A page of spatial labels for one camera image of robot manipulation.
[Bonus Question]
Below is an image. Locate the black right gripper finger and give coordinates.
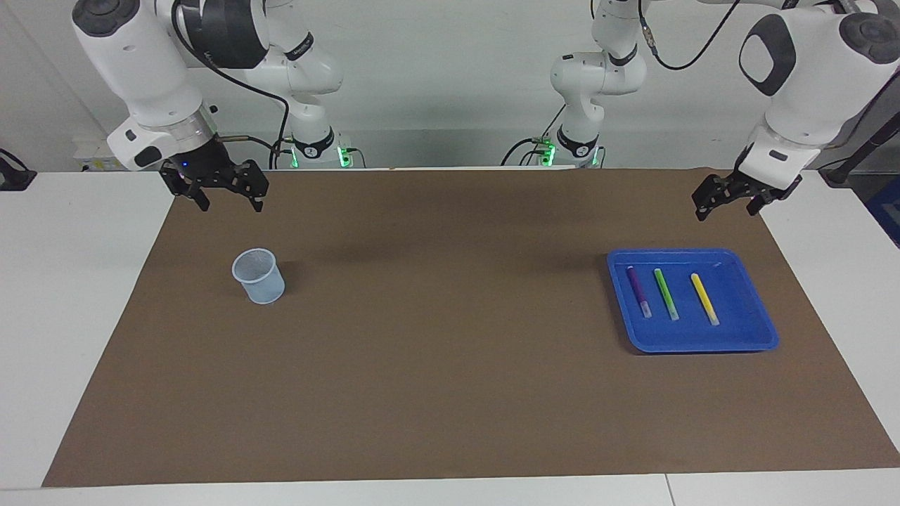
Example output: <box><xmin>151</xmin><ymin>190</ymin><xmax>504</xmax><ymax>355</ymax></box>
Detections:
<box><xmin>160</xmin><ymin>163</ymin><xmax>211</xmax><ymax>213</ymax></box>
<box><xmin>236</xmin><ymin>160</ymin><xmax>270</xmax><ymax>214</ymax></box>

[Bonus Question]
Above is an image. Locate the yellow pen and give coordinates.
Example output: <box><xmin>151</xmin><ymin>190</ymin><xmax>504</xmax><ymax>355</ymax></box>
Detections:
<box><xmin>690</xmin><ymin>273</ymin><xmax>721</xmax><ymax>327</ymax></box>

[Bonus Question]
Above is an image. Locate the green pen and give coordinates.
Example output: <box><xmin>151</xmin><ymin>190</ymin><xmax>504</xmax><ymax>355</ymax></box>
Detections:
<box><xmin>653</xmin><ymin>268</ymin><xmax>681</xmax><ymax>322</ymax></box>

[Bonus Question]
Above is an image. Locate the purple pen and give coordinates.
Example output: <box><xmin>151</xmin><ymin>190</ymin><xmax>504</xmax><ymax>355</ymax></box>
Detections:
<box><xmin>626</xmin><ymin>264</ymin><xmax>653</xmax><ymax>318</ymax></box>

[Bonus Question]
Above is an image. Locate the blue plastic tray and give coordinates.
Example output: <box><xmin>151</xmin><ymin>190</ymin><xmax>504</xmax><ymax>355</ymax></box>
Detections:
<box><xmin>606</xmin><ymin>247</ymin><xmax>780</xmax><ymax>354</ymax></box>

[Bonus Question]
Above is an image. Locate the white power strip box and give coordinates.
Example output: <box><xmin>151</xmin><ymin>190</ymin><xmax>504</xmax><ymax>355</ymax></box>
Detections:
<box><xmin>72</xmin><ymin>136</ymin><xmax>134</xmax><ymax>172</ymax></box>

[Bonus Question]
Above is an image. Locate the pale blue mesh pen cup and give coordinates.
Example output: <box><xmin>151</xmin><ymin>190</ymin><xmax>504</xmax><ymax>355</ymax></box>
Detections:
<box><xmin>231</xmin><ymin>247</ymin><xmax>286</xmax><ymax>306</ymax></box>

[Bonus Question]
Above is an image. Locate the black stand leg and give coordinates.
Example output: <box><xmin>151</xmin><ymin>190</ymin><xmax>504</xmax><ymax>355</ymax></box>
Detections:
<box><xmin>818</xmin><ymin>112</ymin><xmax>900</xmax><ymax>188</ymax></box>

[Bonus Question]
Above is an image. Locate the blue box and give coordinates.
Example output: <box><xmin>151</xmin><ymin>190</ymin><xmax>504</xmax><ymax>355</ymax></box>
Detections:
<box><xmin>865</xmin><ymin>176</ymin><xmax>900</xmax><ymax>248</ymax></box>

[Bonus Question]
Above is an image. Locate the black table clamp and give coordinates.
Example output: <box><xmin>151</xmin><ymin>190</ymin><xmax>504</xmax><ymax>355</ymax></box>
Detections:
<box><xmin>0</xmin><ymin>149</ymin><xmax>37</xmax><ymax>192</ymax></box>

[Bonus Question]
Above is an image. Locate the brown table mat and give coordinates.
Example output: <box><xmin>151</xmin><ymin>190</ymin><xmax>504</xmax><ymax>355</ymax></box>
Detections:
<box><xmin>41</xmin><ymin>167</ymin><xmax>900</xmax><ymax>488</ymax></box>

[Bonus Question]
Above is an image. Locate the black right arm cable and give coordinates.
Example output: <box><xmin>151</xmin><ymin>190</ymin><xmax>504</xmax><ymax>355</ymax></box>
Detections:
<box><xmin>171</xmin><ymin>0</ymin><xmax>296</xmax><ymax>169</ymax></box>

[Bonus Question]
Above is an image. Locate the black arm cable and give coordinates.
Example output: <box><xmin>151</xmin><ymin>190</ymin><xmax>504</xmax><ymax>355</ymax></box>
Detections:
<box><xmin>636</xmin><ymin>0</ymin><xmax>743</xmax><ymax>72</ymax></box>
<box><xmin>171</xmin><ymin>0</ymin><xmax>296</xmax><ymax>169</ymax></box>

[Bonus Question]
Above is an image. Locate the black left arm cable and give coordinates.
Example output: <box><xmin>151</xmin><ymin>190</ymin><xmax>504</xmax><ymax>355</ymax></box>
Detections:
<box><xmin>636</xmin><ymin>0</ymin><xmax>743</xmax><ymax>72</ymax></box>

